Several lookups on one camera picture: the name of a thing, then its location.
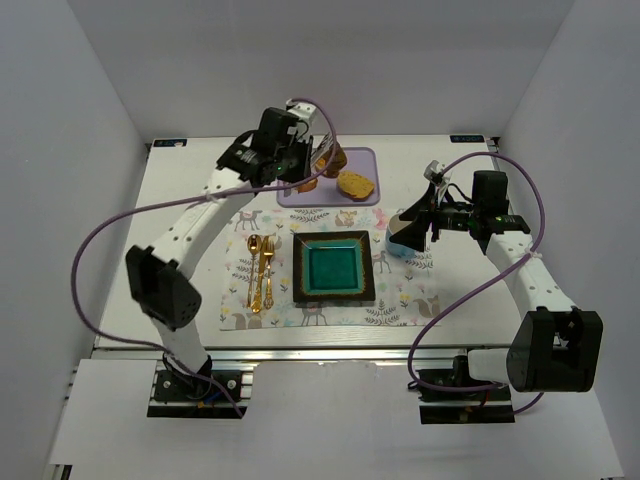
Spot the brown chocolate croissant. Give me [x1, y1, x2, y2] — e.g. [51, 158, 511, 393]
[316, 143, 348, 178]

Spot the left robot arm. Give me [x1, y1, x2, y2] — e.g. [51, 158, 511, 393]
[125, 101, 318, 399]

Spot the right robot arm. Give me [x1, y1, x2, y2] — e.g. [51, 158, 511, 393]
[390, 164, 603, 392]

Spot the sliced bread loaf far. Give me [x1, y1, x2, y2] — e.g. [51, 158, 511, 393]
[295, 178, 318, 194]

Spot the sliced bread loaf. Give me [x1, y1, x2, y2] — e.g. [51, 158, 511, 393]
[336, 171, 375, 201]
[295, 178, 318, 194]

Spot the sliced bread loaf near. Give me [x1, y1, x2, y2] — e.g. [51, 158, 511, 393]
[336, 171, 375, 201]

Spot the blue and white mug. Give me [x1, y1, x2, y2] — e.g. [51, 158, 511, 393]
[383, 214, 426, 259]

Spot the lavender serving tray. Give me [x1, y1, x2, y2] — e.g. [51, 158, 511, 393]
[276, 147, 381, 208]

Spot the gold spoon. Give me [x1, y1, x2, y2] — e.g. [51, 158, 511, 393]
[246, 234, 262, 307]

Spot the green square ceramic plate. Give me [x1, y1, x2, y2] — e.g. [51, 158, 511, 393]
[292, 230, 376, 304]

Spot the animal print placemat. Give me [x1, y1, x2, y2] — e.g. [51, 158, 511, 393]
[219, 208, 444, 330]

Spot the gold fork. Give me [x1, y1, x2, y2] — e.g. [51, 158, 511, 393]
[263, 236, 275, 310]

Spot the gold knife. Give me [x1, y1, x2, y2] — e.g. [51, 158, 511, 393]
[251, 236, 268, 313]

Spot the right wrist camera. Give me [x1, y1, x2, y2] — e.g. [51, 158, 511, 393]
[423, 160, 451, 189]

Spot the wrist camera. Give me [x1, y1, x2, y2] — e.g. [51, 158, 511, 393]
[285, 99, 318, 135]
[423, 160, 451, 189]

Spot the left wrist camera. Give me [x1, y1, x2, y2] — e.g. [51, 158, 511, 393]
[285, 99, 318, 135]

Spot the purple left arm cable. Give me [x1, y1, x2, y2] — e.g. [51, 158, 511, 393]
[71, 96, 337, 419]

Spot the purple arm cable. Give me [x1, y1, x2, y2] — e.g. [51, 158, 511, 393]
[71, 96, 337, 419]
[407, 152, 546, 416]

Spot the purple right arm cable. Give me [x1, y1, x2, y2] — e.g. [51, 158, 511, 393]
[407, 152, 546, 416]

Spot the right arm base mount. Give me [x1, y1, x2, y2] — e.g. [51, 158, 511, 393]
[411, 355, 515, 425]

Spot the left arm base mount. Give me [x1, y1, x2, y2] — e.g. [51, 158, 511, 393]
[147, 356, 252, 420]

